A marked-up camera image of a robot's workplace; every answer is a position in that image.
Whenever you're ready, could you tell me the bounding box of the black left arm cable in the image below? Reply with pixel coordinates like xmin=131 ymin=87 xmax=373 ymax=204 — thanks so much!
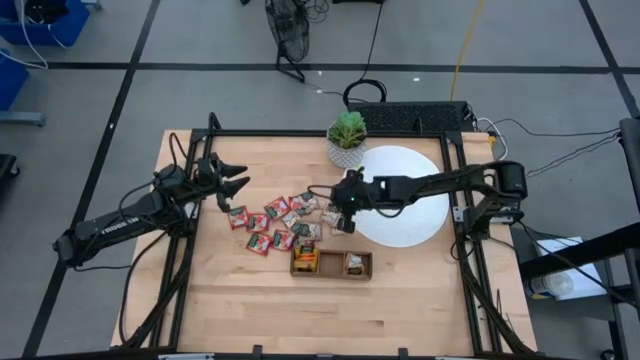
xmin=117 ymin=179 xmax=169 ymax=229

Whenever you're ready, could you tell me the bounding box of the grey flat base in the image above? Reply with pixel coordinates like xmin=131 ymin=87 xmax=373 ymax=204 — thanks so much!
xmin=0 ymin=110 xmax=47 ymax=128

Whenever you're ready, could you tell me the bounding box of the white cable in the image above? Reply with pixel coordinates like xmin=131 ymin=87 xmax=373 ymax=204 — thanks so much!
xmin=477 ymin=117 xmax=510 ymax=162

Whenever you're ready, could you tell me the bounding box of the black floor cable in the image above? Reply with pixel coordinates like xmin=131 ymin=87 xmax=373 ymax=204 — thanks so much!
xmin=492 ymin=117 xmax=622 ymax=139
xmin=524 ymin=133 xmax=622 ymax=179

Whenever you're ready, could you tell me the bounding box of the wooden three-compartment tray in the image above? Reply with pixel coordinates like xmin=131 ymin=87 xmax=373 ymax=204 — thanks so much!
xmin=289 ymin=248 xmax=374 ymax=282

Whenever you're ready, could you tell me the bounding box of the black caster base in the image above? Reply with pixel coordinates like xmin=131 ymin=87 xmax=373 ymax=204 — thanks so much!
xmin=0 ymin=153 xmax=21 ymax=179

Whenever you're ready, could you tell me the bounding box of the white round woven placemat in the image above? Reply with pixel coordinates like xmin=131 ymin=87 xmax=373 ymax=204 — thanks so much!
xmin=343 ymin=144 xmax=451 ymax=249

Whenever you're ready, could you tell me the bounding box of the succulent in white patterned pot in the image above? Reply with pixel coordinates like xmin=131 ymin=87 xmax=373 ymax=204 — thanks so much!
xmin=325 ymin=110 xmax=369 ymax=170

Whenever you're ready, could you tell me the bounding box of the black mesh computer case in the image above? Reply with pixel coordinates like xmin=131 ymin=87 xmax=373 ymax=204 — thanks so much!
xmin=347 ymin=101 xmax=475 ymax=134

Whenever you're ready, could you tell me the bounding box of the white roll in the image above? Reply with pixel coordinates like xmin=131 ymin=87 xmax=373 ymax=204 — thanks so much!
xmin=523 ymin=272 xmax=575 ymax=301

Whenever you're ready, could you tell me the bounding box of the black metal cart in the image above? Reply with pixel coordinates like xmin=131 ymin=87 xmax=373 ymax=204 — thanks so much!
xmin=517 ymin=117 xmax=640 ymax=360

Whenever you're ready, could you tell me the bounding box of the black floor fan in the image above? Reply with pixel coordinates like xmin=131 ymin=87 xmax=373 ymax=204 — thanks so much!
xmin=263 ymin=0 xmax=312 ymax=84

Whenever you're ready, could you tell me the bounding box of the large blue plastic bin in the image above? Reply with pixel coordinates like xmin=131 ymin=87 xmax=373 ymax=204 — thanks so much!
xmin=0 ymin=0 xmax=92 ymax=48

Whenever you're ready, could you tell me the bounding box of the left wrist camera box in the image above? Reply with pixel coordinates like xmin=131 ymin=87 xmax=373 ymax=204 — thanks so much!
xmin=195 ymin=155 xmax=220 ymax=177

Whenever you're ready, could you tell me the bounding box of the yellow cable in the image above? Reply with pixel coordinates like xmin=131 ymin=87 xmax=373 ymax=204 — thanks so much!
xmin=448 ymin=0 xmax=487 ymax=102

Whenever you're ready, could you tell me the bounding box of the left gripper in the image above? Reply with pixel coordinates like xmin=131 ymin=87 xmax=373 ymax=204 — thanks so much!
xmin=187 ymin=158 xmax=251 ymax=214

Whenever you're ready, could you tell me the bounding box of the coiled black cable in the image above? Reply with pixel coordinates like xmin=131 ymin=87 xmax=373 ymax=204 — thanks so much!
xmin=342 ymin=0 xmax=389 ymax=107

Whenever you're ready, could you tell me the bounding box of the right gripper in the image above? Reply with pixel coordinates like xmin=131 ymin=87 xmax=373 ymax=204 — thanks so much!
xmin=333 ymin=175 xmax=384 ymax=235

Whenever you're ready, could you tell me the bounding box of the white paper box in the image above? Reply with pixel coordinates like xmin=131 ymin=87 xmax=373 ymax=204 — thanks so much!
xmin=533 ymin=236 xmax=607 ymax=302

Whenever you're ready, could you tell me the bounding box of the black aluminium table frame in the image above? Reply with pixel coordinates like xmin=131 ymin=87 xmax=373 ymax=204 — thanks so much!
xmin=112 ymin=112 xmax=539 ymax=359

